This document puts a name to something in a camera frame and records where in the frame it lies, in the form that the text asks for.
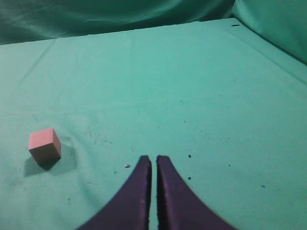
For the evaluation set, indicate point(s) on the right gripper dark purple left finger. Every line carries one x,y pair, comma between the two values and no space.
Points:
130,207

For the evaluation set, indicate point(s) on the right gripper dark purple right finger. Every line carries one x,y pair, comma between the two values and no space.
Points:
178,207

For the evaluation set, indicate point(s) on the pink cube block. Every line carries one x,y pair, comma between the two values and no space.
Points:
45,146

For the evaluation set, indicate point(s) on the green table cloth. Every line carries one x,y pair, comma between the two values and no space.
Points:
228,108

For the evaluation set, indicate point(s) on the green backdrop cloth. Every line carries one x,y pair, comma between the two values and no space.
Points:
282,22

